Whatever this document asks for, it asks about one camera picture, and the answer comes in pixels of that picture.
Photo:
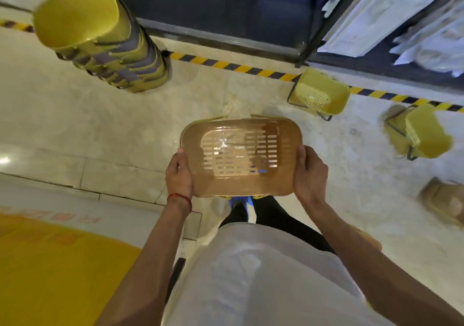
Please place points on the black bar white post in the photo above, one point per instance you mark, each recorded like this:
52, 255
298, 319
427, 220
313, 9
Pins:
175, 278

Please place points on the yellow grey display platform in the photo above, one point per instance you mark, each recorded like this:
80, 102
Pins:
54, 271

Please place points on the black trousers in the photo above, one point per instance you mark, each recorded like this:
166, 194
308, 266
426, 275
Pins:
279, 220

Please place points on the blue left slipper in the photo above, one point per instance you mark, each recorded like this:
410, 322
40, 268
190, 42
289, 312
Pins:
239, 202

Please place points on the white shirt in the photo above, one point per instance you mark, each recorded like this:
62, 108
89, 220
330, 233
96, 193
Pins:
253, 282

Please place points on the person's left hand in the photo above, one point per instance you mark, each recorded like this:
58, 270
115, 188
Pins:
179, 177

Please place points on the person's right hand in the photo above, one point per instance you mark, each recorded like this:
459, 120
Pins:
311, 177

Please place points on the white flat packets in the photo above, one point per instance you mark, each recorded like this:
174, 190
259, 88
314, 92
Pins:
373, 10
435, 47

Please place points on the person's right forearm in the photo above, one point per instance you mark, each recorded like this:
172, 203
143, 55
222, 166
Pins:
369, 264

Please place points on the person's left forearm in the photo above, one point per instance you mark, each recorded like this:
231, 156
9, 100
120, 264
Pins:
145, 271

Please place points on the black metal shelf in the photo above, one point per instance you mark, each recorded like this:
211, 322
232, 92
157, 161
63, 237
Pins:
235, 10

